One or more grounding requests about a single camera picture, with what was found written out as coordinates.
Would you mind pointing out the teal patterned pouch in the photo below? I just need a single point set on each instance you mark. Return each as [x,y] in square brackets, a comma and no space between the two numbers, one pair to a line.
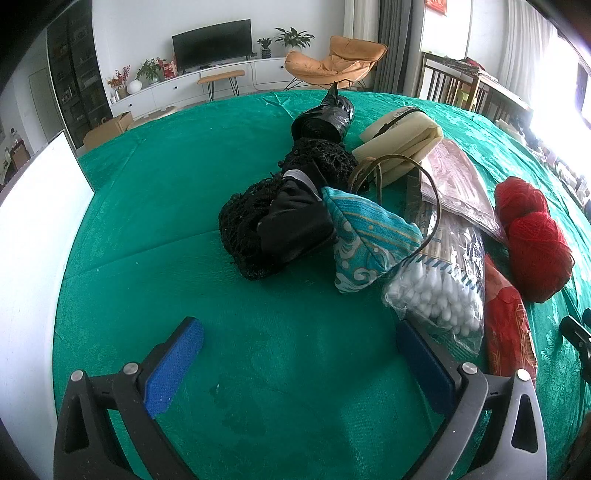
[369,244]

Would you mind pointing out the black mesh net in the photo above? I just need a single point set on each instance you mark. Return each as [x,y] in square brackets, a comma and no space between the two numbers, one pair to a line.
[244,217]

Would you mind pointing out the cotton swab bag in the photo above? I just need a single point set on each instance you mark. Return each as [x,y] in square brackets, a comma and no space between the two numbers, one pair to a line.
[434,300]

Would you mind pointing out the grey curtain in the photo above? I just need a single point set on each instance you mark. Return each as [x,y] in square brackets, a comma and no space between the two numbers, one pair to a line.
[392,41]

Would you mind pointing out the white round vase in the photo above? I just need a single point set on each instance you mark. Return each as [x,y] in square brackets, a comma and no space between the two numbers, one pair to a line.
[135,86]

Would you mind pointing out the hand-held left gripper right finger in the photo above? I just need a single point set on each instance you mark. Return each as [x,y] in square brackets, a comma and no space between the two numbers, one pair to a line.
[425,364]

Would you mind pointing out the bushy green potted plant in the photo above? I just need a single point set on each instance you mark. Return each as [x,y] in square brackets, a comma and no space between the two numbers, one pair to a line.
[150,69]

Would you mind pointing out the white curtain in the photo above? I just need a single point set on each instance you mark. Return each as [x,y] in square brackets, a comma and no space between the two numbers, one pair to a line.
[521,41]

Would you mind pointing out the dark bookcase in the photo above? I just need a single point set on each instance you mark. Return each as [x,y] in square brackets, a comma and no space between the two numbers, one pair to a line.
[76,69]

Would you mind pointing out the black garbage bag roll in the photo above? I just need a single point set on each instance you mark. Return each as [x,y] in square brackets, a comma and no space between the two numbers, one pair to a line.
[323,117]

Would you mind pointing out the green tablecloth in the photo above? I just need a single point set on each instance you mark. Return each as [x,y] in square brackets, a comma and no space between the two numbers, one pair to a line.
[231,300]

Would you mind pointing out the cardboard box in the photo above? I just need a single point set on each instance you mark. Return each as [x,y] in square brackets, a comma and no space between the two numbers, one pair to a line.
[108,129]

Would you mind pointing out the beige folded foam pad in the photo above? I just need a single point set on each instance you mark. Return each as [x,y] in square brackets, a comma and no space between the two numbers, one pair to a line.
[401,138]

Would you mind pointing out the wooden bench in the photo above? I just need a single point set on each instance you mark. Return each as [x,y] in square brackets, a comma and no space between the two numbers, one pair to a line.
[221,74]

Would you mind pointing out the red yarn skein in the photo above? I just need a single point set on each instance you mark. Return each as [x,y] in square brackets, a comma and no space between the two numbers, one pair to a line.
[538,251]
[519,198]

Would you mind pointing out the thin dark headband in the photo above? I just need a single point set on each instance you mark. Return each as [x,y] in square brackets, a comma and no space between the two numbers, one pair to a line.
[437,203]

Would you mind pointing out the red printed packet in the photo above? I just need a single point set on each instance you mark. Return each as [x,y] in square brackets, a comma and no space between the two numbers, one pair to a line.
[505,332]

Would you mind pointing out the red flower arrangement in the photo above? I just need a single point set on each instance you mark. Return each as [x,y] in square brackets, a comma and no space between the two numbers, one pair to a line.
[120,83]

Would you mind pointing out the wooden dining chair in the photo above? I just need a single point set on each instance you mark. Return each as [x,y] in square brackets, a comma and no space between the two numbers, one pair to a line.
[445,83]

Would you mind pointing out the brown headband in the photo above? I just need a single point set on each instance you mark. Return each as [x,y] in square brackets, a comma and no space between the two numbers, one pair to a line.
[364,165]

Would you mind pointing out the large leafy potted plant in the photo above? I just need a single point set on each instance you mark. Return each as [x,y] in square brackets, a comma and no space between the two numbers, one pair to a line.
[292,37]

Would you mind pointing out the white television cabinet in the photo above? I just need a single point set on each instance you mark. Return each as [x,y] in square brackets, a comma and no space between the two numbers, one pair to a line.
[184,87]

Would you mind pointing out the black television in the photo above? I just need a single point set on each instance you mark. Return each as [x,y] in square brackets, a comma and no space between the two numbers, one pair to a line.
[212,41]

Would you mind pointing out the orange lounge chair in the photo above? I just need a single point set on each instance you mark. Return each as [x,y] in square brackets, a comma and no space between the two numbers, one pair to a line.
[332,57]

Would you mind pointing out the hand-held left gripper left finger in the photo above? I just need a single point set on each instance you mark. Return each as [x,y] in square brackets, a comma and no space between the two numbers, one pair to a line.
[175,364]

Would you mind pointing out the black cloth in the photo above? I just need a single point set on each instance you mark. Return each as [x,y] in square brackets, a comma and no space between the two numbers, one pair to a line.
[295,221]

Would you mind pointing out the pink face mask packet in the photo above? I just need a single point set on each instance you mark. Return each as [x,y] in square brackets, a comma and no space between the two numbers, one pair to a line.
[457,180]

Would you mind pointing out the small potted plant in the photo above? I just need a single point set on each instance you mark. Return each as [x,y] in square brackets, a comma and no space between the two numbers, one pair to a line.
[264,47]

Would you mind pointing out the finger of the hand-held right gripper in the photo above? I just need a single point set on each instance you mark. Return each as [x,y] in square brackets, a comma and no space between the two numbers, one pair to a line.
[575,331]

